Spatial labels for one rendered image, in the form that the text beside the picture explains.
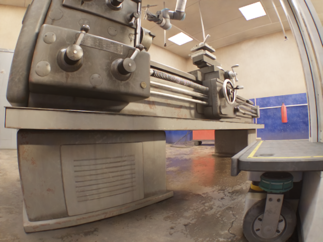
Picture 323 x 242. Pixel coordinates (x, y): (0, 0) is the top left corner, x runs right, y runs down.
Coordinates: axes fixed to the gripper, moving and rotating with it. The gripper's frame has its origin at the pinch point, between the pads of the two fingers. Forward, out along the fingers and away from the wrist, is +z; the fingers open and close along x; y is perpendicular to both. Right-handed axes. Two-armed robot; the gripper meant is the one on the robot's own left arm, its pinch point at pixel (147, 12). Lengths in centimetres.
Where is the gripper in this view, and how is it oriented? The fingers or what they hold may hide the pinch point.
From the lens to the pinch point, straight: 148.7
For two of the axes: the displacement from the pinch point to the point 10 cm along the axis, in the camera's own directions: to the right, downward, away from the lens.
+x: -8.3, -2.8, 4.9
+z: -5.3, 0.9, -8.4
